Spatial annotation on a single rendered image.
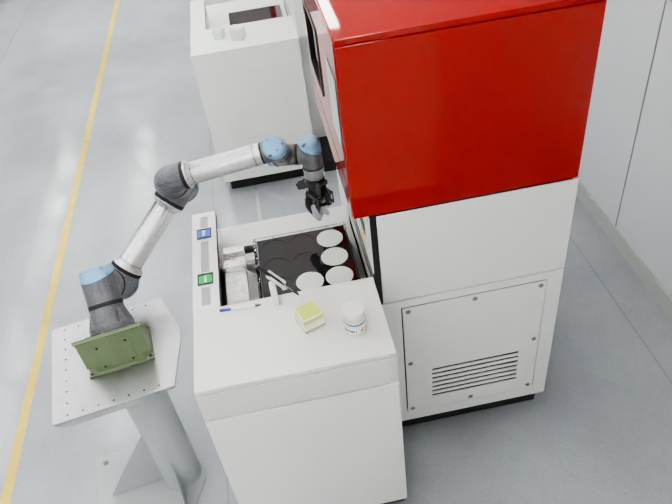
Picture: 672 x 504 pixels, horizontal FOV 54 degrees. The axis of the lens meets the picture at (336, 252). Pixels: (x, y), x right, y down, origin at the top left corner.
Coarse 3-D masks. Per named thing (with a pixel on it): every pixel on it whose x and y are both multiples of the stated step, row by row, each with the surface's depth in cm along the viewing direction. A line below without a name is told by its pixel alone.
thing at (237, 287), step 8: (232, 272) 249; (240, 272) 249; (232, 280) 246; (240, 280) 245; (232, 288) 243; (240, 288) 242; (248, 288) 243; (232, 296) 239; (240, 296) 239; (248, 296) 239
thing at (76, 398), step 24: (144, 312) 247; (168, 312) 245; (72, 336) 241; (168, 336) 236; (72, 360) 233; (168, 360) 228; (72, 384) 224; (96, 384) 223; (120, 384) 222; (144, 384) 221; (168, 384) 220; (72, 408) 217; (96, 408) 216; (120, 408) 219
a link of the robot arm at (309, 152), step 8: (312, 136) 231; (304, 144) 228; (312, 144) 227; (320, 144) 230; (304, 152) 229; (312, 152) 229; (320, 152) 231; (304, 160) 231; (312, 160) 231; (320, 160) 233; (304, 168) 235; (312, 168) 233; (320, 168) 234
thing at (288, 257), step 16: (272, 240) 258; (288, 240) 257; (304, 240) 256; (272, 256) 251; (288, 256) 250; (304, 256) 249; (320, 256) 248; (288, 272) 243; (304, 272) 242; (320, 272) 241; (288, 288) 237
